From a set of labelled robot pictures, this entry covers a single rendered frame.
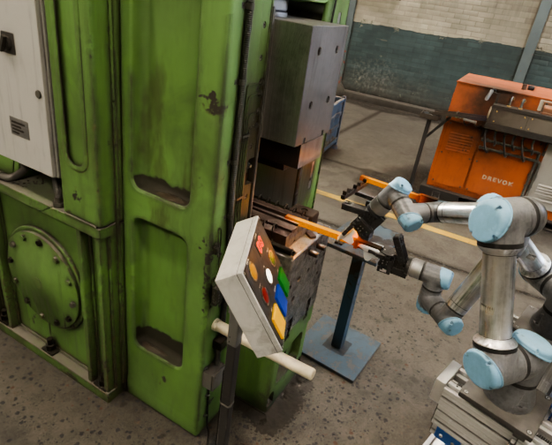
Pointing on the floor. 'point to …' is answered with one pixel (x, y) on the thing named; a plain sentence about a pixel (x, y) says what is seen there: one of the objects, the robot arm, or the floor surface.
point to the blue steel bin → (335, 123)
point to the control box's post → (230, 380)
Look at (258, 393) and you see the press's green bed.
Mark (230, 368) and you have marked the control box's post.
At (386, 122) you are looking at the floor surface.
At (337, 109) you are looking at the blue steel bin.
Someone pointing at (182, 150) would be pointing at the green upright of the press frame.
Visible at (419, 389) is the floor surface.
